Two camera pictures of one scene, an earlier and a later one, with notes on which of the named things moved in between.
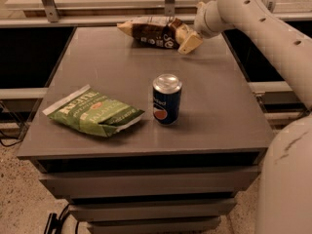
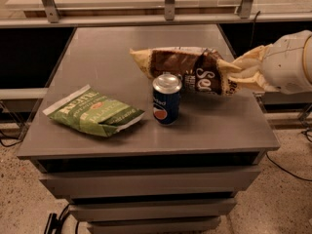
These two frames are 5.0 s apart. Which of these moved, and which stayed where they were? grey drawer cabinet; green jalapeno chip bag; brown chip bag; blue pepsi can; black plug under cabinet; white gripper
Moved: brown chip bag; white gripper
Stayed: black plug under cabinet; blue pepsi can; grey drawer cabinet; green jalapeno chip bag
